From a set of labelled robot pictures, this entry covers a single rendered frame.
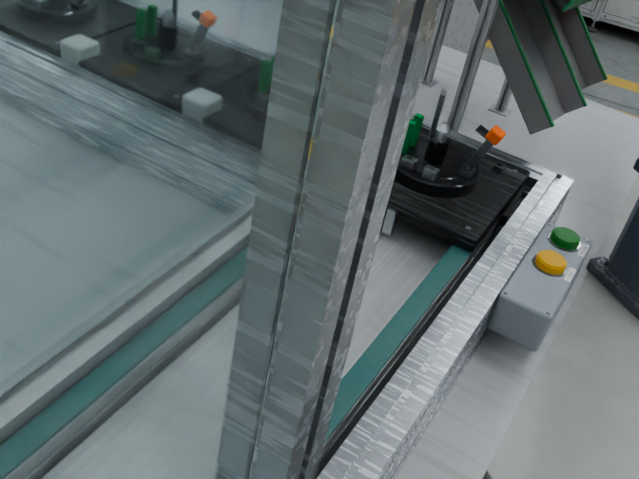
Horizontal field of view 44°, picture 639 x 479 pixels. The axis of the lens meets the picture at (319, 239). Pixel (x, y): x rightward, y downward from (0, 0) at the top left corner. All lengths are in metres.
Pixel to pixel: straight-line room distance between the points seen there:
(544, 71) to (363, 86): 1.26
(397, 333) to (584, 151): 0.82
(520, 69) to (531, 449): 0.61
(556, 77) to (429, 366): 0.70
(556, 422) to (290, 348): 0.81
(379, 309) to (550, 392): 0.24
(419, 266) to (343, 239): 0.88
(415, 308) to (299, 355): 0.73
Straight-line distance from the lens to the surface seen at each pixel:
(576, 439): 1.03
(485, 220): 1.12
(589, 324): 1.20
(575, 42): 1.58
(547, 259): 1.08
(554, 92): 1.45
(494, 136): 1.13
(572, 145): 1.66
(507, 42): 1.33
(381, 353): 0.90
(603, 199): 1.51
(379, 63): 0.18
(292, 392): 0.25
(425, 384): 0.86
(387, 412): 0.82
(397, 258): 1.09
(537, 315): 1.01
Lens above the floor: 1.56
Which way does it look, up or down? 36 degrees down
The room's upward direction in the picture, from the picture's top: 12 degrees clockwise
